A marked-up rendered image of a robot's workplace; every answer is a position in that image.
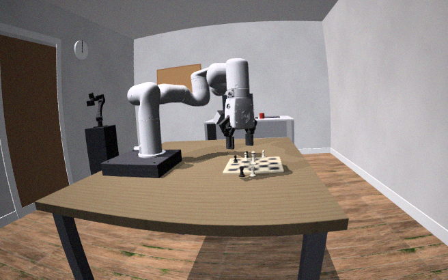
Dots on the chessboard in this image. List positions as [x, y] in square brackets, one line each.
[264, 165]

